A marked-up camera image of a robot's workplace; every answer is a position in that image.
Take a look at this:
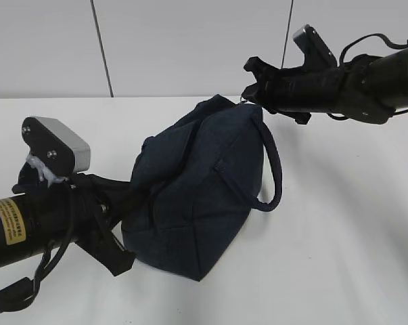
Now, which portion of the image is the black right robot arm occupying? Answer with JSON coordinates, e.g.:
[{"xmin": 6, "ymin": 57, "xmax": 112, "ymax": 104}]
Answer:
[{"xmin": 242, "ymin": 34, "xmax": 408, "ymax": 125}]

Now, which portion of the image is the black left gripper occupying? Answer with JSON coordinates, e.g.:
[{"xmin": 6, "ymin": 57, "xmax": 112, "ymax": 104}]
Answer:
[{"xmin": 12, "ymin": 162, "xmax": 146, "ymax": 276}]

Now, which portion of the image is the dark blue lunch bag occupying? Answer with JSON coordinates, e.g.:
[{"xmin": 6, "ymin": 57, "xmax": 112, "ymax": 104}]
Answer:
[{"xmin": 121, "ymin": 95, "xmax": 283, "ymax": 281}]

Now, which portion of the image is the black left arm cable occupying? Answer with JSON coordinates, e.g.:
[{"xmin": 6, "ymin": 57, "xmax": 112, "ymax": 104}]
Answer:
[{"xmin": 0, "ymin": 233, "xmax": 72, "ymax": 304}]

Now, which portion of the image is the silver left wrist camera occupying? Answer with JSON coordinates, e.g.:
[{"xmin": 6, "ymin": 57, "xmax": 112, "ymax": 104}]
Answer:
[{"xmin": 22, "ymin": 116, "xmax": 91, "ymax": 177}]

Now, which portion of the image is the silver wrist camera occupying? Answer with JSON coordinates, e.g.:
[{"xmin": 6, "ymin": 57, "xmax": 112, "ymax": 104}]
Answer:
[
  {"xmin": 22, "ymin": 116, "xmax": 91, "ymax": 177},
  {"xmin": 293, "ymin": 24, "xmax": 338, "ymax": 72}
]

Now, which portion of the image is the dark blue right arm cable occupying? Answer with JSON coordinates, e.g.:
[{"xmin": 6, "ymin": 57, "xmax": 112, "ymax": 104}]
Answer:
[{"xmin": 337, "ymin": 32, "xmax": 408, "ymax": 65}]

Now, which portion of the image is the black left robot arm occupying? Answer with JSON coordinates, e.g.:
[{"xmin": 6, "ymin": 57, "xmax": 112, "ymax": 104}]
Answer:
[{"xmin": 0, "ymin": 165, "xmax": 149, "ymax": 276}]

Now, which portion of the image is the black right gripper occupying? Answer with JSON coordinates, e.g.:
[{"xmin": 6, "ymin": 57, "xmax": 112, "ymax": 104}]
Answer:
[{"xmin": 242, "ymin": 56, "xmax": 345, "ymax": 125}]

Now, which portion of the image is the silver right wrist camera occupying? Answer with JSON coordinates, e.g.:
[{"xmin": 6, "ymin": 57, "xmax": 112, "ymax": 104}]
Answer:
[{"xmin": 293, "ymin": 24, "xmax": 338, "ymax": 72}]

